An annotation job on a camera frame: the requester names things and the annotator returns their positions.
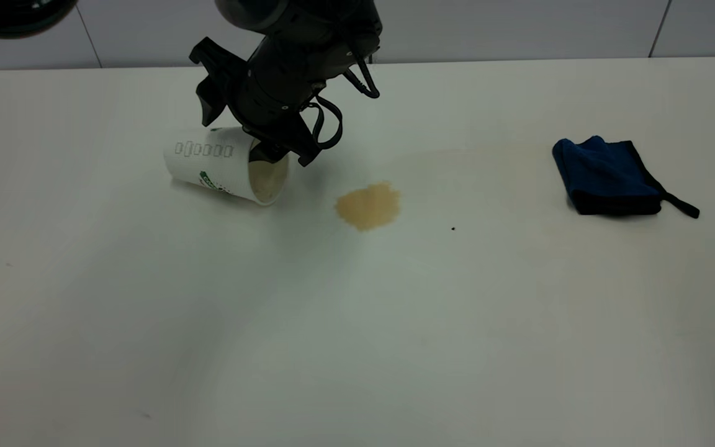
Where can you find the brown coffee spill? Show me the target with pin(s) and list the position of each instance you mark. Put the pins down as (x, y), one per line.
(368, 207)

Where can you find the white paper coffee cup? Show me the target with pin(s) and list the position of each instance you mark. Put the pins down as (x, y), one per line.
(208, 164)

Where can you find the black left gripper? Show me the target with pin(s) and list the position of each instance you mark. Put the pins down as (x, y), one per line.
(270, 93)

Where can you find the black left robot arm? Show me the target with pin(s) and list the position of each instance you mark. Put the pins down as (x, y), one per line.
(314, 18)

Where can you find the blue and black cloth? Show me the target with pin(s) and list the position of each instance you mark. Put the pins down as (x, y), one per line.
(606, 177)

